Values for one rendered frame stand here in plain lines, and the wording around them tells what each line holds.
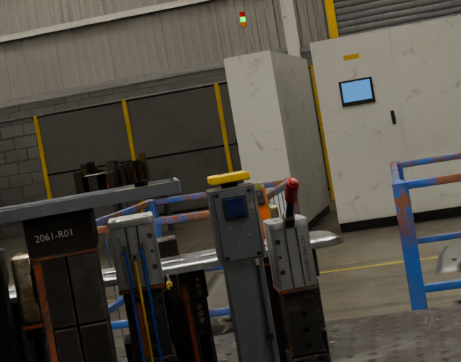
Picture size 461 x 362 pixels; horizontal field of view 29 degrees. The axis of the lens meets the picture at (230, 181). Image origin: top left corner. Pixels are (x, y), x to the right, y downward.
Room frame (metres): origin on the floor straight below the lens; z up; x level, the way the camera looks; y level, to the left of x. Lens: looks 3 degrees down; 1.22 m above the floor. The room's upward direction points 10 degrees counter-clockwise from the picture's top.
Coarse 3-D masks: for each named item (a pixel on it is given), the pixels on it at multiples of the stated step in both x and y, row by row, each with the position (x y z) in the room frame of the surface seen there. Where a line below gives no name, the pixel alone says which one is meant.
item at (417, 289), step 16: (416, 160) 4.34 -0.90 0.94; (432, 160) 4.33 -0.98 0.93; (448, 160) 4.32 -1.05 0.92; (400, 176) 4.34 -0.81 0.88; (448, 176) 3.19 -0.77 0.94; (400, 192) 3.22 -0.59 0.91; (400, 208) 3.22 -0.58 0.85; (400, 224) 3.22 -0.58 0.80; (416, 240) 3.21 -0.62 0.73; (432, 240) 4.34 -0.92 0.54; (416, 256) 3.21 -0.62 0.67; (448, 256) 3.75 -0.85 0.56; (416, 272) 3.22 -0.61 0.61; (448, 272) 3.48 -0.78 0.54; (416, 288) 3.22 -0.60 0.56; (432, 288) 3.21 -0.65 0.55; (448, 288) 3.20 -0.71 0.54; (416, 304) 3.22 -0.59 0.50
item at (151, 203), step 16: (272, 192) 3.87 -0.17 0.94; (128, 208) 4.33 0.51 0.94; (144, 208) 4.66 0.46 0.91; (96, 224) 3.90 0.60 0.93; (160, 224) 3.46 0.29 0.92; (208, 288) 4.14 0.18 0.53; (224, 288) 4.16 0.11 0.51; (112, 304) 3.94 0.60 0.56; (208, 304) 3.86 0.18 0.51; (224, 320) 3.77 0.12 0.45
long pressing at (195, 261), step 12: (264, 240) 1.78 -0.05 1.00; (312, 240) 1.63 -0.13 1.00; (324, 240) 1.63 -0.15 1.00; (336, 240) 1.63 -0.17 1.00; (204, 252) 1.75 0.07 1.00; (168, 264) 1.66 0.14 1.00; (180, 264) 1.60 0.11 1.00; (192, 264) 1.60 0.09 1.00; (204, 264) 1.60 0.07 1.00; (216, 264) 1.61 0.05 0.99; (108, 276) 1.64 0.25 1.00; (12, 288) 1.70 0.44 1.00; (12, 300) 1.57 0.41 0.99
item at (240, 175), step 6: (222, 174) 1.39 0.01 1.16; (228, 174) 1.36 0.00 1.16; (234, 174) 1.34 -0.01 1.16; (240, 174) 1.34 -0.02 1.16; (246, 174) 1.34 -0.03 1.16; (210, 180) 1.34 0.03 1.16; (216, 180) 1.34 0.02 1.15; (222, 180) 1.34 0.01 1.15; (228, 180) 1.34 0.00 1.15; (234, 180) 1.34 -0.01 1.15; (240, 180) 1.34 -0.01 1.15; (222, 186) 1.36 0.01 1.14; (228, 186) 1.36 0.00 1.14; (234, 186) 1.36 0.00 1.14
